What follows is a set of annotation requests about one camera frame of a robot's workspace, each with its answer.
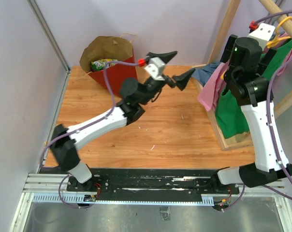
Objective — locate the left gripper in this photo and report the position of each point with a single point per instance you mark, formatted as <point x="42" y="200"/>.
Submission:
<point x="181" y="80"/>

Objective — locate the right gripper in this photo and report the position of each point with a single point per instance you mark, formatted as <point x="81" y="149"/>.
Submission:
<point x="226" y="56"/>

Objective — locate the pink shirt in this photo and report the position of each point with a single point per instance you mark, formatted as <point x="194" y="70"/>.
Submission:
<point x="209" y="96"/>

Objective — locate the red brown paper bag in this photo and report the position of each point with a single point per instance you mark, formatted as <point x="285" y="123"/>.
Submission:
<point x="109" y="49"/>

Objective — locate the green tank top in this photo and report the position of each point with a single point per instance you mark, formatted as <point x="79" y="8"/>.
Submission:
<point x="228" y="114"/>

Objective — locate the green Fox's candy packet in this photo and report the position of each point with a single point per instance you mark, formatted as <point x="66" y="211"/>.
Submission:
<point x="98" y="64"/>

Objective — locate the teal candy packet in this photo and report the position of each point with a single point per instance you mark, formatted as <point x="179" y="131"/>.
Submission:
<point x="111" y="61"/>

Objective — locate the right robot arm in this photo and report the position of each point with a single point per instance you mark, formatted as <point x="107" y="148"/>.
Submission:
<point x="244" y="80"/>

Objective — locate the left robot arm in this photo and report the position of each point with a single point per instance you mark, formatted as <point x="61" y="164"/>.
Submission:
<point x="66" y="142"/>

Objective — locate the blue grey shirt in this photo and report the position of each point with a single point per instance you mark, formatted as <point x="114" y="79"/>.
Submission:
<point x="203" y="74"/>

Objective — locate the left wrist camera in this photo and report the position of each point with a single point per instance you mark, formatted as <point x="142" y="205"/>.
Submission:
<point x="155" y="68"/>

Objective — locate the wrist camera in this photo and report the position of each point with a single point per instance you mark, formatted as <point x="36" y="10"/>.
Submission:
<point x="263" y="34"/>
<point x="155" y="68"/>

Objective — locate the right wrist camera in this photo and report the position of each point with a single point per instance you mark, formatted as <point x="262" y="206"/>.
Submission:
<point x="263" y="34"/>

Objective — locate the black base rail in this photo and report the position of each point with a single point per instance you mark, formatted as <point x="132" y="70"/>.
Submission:
<point x="151" y="185"/>

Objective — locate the aluminium corner post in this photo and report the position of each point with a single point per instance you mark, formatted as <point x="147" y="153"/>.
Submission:
<point x="47" y="31"/>

